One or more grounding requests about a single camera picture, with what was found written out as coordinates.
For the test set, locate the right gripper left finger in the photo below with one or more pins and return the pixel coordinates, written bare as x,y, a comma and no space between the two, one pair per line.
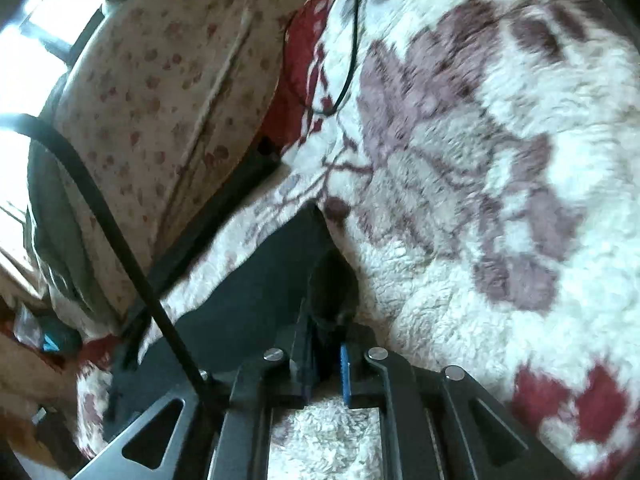
176,438

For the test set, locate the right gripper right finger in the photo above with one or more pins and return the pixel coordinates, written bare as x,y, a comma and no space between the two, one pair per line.
438,425

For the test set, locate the black pants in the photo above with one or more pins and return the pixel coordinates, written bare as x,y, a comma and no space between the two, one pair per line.
295,269

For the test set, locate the teal object at bedside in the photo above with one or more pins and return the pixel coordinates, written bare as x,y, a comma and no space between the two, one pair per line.
59,338

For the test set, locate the grey green towel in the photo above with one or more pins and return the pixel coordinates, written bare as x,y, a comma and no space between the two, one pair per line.
53,240

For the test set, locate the red white floral blanket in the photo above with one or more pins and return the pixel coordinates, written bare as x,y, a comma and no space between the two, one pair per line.
477,163

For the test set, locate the floral beige pillow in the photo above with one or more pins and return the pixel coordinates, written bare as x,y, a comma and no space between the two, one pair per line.
165,101

